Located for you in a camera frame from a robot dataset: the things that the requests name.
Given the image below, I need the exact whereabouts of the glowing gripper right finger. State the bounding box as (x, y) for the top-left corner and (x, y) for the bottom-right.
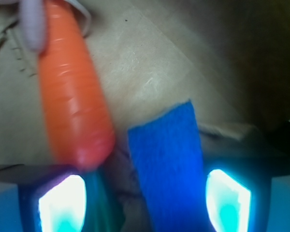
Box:
(203, 159), (274, 232)

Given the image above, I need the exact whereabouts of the orange toy carrot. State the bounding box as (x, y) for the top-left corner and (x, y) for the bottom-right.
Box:
(38, 0), (116, 170)

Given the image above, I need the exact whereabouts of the brown paper bag bin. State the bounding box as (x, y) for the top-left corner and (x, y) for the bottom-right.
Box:
(0, 0), (290, 232)

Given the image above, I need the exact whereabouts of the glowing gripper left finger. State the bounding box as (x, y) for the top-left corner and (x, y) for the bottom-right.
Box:
(18, 166), (123, 232)

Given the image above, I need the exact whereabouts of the pink plush bunny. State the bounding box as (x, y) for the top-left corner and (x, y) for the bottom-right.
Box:
(19, 0), (46, 54)

